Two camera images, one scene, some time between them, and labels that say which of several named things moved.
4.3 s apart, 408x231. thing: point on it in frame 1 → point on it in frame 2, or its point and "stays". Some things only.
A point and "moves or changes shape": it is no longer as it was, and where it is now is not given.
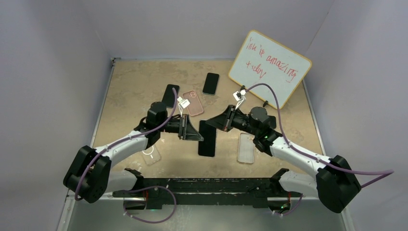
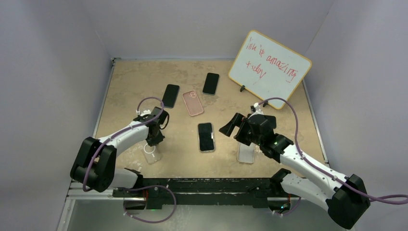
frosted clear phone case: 246,150 stays
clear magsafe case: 151,155 stays
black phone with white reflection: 207,147 moves or changes shape
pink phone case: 195,107 stays
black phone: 168,97 stays
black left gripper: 186,131 → 158,140
